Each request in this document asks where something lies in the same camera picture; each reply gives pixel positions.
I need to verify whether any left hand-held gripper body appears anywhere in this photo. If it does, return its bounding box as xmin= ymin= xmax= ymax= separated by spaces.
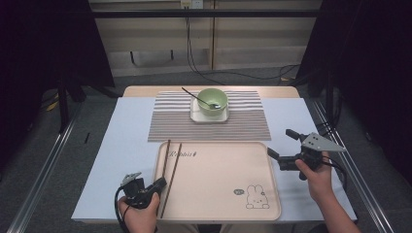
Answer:
xmin=120 ymin=172 xmax=159 ymax=210

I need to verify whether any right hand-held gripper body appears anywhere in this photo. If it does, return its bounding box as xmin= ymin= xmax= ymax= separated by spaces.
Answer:
xmin=278 ymin=131 xmax=347 ymax=182

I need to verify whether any brown wooden chopstick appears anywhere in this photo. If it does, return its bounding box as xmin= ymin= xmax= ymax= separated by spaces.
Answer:
xmin=160 ymin=139 xmax=172 ymax=183
xmin=159 ymin=142 xmax=183 ymax=219

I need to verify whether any pink rabbit print tray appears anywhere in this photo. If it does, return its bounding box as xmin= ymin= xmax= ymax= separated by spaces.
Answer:
xmin=148 ymin=141 xmax=282 ymax=222

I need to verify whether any white square plate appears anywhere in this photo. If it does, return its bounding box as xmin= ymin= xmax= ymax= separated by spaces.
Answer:
xmin=189 ymin=96 xmax=230 ymax=124

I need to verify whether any green bowl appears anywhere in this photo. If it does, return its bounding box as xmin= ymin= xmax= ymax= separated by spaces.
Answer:
xmin=195 ymin=87 xmax=228 ymax=117

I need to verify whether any metal spoon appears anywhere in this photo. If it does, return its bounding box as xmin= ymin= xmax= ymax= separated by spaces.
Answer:
xmin=181 ymin=86 xmax=223 ymax=111

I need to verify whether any person's left hand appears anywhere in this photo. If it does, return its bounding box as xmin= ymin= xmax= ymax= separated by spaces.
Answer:
xmin=117 ymin=192 xmax=160 ymax=233

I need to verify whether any person's right hand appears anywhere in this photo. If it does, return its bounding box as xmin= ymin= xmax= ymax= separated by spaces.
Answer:
xmin=294 ymin=151 xmax=334 ymax=203

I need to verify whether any striped placemat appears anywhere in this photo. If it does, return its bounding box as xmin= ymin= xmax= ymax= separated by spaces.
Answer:
xmin=147 ymin=90 xmax=272 ymax=143

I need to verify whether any black metal stand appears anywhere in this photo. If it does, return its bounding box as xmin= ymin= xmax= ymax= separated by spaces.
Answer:
xmin=57 ymin=76 xmax=71 ymax=134
xmin=325 ymin=71 xmax=336 ymax=124

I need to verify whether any black curtain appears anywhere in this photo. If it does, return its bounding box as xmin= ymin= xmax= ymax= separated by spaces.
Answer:
xmin=0 ymin=0 xmax=115 ymax=176
xmin=295 ymin=0 xmax=412 ymax=185

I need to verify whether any black horizontal bar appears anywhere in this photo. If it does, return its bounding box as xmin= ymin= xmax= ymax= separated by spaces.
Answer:
xmin=91 ymin=9 xmax=322 ymax=18

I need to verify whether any aluminium floor rail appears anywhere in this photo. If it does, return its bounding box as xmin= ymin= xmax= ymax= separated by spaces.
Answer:
xmin=6 ymin=105 xmax=82 ymax=233
xmin=309 ymin=96 xmax=396 ymax=233

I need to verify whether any black wall cable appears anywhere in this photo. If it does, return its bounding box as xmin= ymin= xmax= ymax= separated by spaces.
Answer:
xmin=185 ymin=8 xmax=302 ymax=85

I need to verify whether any white wall socket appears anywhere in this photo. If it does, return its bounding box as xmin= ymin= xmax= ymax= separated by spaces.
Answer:
xmin=180 ymin=0 xmax=204 ymax=10

